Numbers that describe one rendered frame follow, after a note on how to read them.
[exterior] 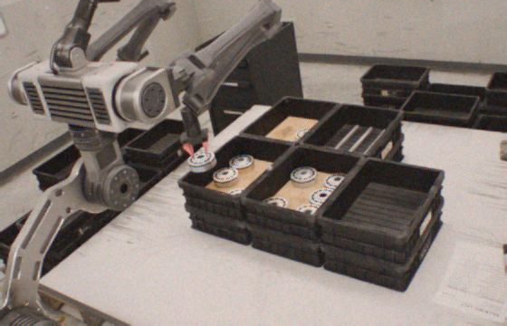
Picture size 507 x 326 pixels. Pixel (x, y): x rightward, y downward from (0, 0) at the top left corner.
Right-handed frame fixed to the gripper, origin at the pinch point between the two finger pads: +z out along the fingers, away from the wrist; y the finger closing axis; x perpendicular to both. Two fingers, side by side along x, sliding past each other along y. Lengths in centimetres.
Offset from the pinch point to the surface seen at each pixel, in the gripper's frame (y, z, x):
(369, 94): -93, 54, -145
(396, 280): -58, 28, 54
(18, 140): 188, 69, -225
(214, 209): -1.6, 17.3, 11.4
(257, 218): -17.5, 16.5, 23.2
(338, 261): -42, 26, 42
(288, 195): -29.4, 18.9, 8.4
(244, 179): -13.4, 18.4, -7.7
